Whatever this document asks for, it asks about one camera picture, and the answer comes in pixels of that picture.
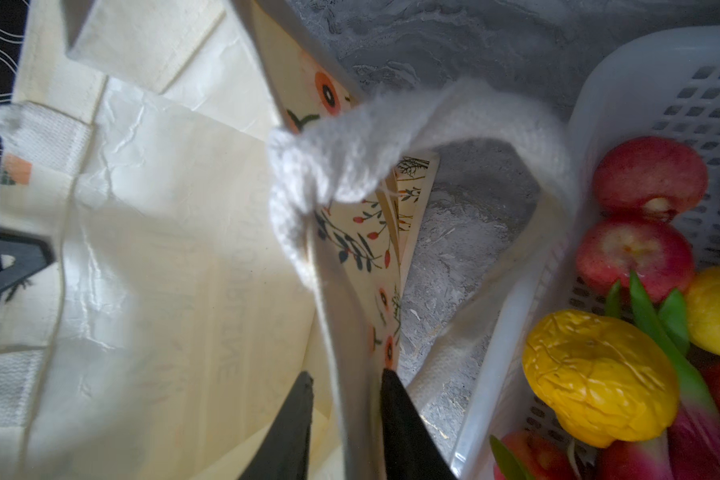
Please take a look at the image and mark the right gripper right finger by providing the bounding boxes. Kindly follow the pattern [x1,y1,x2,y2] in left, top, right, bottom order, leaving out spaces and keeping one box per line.
[380,369,456,480]

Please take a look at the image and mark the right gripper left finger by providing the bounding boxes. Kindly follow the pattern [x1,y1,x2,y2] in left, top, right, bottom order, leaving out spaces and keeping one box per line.
[238,371,314,480]

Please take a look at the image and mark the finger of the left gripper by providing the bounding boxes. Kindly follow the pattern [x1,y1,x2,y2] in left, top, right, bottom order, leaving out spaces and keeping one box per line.
[0,233,55,295]

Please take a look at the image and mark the yellow pear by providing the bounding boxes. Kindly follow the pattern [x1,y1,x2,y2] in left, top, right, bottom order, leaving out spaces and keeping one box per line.
[522,309,680,449]

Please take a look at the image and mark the floral canvas grocery bag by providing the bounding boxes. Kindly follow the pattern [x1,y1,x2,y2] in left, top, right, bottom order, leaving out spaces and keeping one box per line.
[0,1,580,479]

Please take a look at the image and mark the red apple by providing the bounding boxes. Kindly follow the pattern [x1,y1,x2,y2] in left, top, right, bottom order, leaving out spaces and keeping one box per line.
[575,216,695,303]

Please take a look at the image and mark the pink dragon fruit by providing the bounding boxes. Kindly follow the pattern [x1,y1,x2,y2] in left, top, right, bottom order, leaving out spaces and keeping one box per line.
[595,271,720,479]

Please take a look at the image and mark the yellow lemon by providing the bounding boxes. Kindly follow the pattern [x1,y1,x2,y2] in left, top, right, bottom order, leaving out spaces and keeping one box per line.
[685,266,720,356]

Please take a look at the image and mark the red peach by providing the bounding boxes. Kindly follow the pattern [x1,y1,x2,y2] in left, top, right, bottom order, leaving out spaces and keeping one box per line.
[592,136,709,222]

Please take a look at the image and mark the white plastic fruit basket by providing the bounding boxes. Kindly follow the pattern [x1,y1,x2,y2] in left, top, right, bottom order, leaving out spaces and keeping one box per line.
[451,26,720,479]

